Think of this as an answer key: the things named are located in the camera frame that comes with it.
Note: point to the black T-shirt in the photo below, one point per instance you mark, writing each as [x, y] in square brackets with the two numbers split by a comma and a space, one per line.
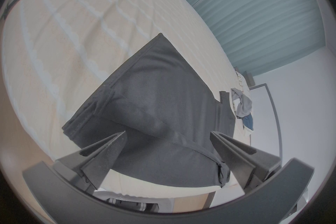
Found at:
[157, 102]

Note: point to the dark blue garment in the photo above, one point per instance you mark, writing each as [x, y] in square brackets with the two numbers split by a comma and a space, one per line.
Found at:
[248, 122]

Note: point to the pale pink garment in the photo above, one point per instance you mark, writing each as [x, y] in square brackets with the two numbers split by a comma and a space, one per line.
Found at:
[249, 132]

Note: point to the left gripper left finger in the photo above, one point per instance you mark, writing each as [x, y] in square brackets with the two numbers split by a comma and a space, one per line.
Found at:
[102, 157]

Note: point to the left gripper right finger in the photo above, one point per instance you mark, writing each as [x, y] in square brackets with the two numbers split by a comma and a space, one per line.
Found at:
[236, 157]

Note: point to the light grey garment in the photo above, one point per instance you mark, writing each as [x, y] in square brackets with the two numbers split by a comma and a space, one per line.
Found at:
[245, 103]

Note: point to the white printed pillow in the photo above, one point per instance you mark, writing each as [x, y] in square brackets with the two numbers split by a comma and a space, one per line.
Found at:
[242, 80]

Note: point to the grey bedside table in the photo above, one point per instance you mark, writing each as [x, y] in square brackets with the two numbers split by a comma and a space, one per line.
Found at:
[250, 78]

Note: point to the bed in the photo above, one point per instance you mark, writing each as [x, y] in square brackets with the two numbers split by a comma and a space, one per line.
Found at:
[78, 34]

